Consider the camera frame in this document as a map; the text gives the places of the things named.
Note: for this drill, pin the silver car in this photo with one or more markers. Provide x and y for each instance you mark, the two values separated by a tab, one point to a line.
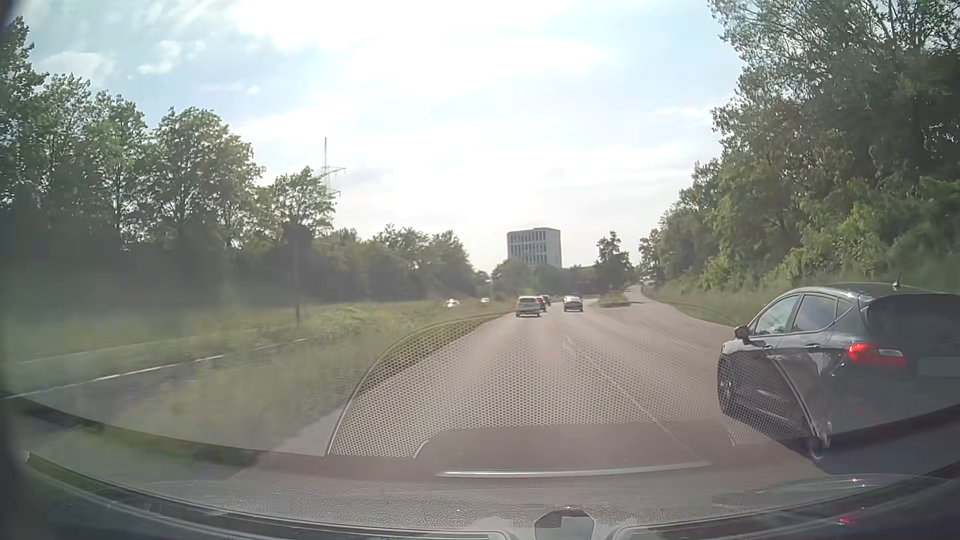
528	306

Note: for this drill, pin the grassy traffic island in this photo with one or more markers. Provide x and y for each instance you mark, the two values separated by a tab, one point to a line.
613	299

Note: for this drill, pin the row of trees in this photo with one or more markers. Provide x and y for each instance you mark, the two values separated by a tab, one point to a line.
817	150
150	210

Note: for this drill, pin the grey asphalt side road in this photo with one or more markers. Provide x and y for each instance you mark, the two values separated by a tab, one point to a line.
90	382

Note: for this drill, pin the grass median strip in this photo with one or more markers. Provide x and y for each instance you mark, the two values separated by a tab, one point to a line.
300	352

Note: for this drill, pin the electricity pylon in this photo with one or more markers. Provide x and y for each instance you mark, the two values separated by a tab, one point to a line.
327	171

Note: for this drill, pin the road sign on post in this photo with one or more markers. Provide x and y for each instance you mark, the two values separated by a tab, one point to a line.
298	255

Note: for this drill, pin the grey office building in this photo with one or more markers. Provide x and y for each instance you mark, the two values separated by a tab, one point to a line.
535	247

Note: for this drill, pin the clump of trees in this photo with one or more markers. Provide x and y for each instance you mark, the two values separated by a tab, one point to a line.
570	274

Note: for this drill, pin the grass verge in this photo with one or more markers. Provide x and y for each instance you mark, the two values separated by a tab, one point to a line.
720	300

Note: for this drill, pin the dark grey hatchback car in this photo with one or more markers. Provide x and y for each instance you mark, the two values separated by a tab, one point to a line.
832	360

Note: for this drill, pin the car's own bonnet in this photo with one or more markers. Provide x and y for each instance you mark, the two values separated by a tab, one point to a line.
480	499

